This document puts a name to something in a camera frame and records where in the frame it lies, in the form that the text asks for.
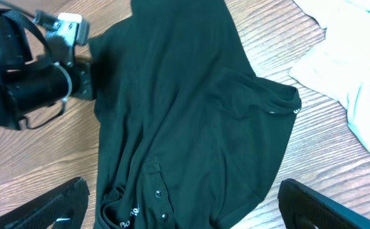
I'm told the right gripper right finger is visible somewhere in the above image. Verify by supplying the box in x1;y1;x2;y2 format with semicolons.
278;179;370;229

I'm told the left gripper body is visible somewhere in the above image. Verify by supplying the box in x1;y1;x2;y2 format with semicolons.
71;60;96;101

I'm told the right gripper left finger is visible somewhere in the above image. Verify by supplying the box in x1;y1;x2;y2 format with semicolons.
0;177;90;229

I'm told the black polo shirt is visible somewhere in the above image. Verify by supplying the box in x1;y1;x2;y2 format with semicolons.
89;0;301;228

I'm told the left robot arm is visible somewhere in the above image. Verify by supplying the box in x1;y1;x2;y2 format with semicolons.
0;6;96;130

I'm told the light blue t-shirt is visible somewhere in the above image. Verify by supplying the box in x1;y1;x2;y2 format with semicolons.
289;0;370;153

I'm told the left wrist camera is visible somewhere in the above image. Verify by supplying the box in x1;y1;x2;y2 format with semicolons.
33;10;90;67

